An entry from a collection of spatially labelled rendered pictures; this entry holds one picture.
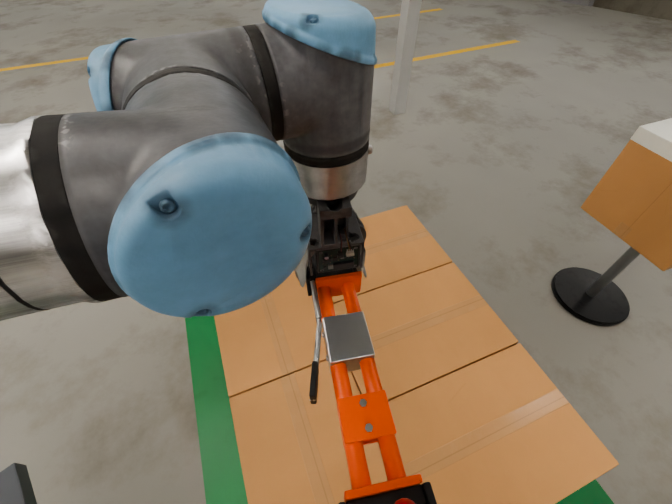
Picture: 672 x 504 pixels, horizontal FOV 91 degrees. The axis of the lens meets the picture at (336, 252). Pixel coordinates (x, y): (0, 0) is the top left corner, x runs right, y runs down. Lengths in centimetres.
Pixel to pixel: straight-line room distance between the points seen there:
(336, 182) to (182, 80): 18
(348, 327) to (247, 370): 77
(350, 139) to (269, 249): 19
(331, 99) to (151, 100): 14
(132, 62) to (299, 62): 11
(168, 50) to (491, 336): 126
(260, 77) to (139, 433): 176
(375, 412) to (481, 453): 77
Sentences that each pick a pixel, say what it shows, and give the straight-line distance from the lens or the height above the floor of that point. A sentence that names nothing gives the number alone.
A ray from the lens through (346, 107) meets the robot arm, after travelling 31.
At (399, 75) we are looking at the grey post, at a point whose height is 38.
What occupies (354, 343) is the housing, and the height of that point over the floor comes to 122.
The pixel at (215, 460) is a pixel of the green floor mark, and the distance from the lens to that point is 174.
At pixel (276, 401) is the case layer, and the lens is 116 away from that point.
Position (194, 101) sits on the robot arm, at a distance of 19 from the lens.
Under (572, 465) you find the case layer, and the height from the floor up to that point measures 54.
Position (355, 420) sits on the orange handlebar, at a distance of 44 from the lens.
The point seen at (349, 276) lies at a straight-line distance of 52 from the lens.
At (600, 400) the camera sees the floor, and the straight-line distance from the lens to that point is 212.
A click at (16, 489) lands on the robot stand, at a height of 75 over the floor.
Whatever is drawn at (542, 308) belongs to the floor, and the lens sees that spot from 225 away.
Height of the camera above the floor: 164
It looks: 49 degrees down
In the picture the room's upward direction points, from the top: 1 degrees counter-clockwise
